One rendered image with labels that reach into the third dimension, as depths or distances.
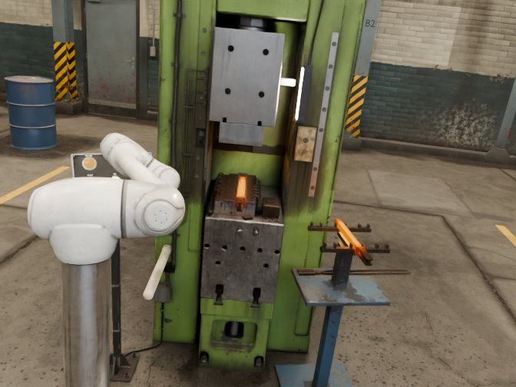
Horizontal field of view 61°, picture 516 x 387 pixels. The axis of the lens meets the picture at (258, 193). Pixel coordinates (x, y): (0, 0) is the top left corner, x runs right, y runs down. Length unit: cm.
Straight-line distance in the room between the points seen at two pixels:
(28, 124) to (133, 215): 555
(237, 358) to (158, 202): 171
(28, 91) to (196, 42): 445
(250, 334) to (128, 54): 680
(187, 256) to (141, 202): 151
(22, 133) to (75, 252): 557
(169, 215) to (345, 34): 145
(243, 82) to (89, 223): 119
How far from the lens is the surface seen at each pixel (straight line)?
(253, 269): 221
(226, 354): 253
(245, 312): 235
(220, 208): 214
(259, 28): 217
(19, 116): 649
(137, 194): 96
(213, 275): 224
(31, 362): 277
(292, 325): 266
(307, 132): 215
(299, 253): 240
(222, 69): 198
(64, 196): 98
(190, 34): 213
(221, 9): 212
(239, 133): 202
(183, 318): 265
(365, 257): 185
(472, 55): 831
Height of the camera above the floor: 176
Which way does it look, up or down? 20 degrees down
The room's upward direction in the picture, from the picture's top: 6 degrees clockwise
